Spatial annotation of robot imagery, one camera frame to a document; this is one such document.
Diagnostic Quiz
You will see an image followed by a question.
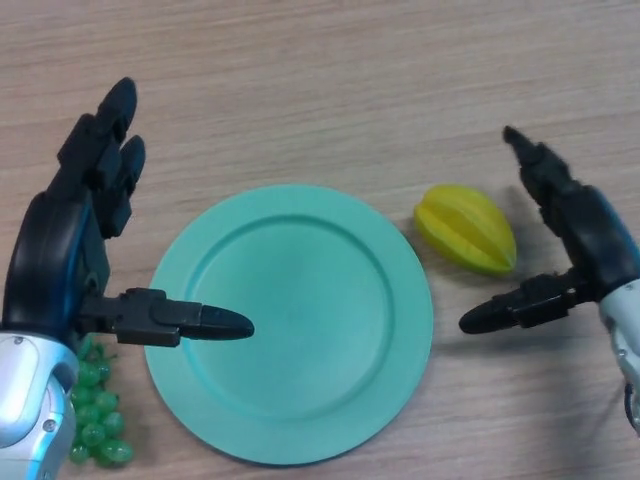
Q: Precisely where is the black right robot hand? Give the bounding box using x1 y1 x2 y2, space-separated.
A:
458 124 640 336

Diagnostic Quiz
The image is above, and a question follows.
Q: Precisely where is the yellow starfruit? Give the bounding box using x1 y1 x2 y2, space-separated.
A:
412 183 518 278

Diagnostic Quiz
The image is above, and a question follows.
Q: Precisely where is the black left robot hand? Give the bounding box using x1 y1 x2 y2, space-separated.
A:
2 76 256 351

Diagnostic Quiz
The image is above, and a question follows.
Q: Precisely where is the green round plate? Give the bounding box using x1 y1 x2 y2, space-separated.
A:
144 183 434 460

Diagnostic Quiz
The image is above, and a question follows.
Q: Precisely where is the green grape bunch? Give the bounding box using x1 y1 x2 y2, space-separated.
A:
67 335 135 469

